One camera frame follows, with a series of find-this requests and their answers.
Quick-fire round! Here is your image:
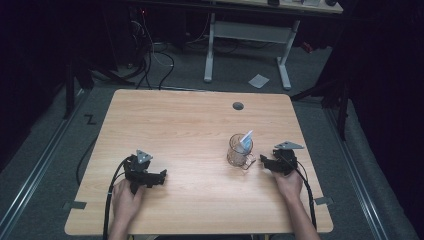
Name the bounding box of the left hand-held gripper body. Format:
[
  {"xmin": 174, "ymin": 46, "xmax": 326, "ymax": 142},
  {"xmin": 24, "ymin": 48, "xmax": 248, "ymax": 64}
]
[{"xmin": 123, "ymin": 149, "xmax": 155, "ymax": 196}]

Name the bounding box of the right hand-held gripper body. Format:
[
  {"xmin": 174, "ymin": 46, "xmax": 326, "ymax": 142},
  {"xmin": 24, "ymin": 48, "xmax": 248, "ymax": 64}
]
[{"xmin": 271, "ymin": 140, "xmax": 306, "ymax": 177}]

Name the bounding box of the person's right hand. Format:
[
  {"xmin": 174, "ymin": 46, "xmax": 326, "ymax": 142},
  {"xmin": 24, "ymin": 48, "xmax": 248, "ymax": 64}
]
[{"xmin": 272, "ymin": 169, "xmax": 305, "ymax": 205}]

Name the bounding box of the person's left hand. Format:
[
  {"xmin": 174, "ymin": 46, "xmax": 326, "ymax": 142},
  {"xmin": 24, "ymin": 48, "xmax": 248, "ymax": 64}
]
[{"xmin": 110, "ymin": 178, "xmax": 147, "ymax": 225}]

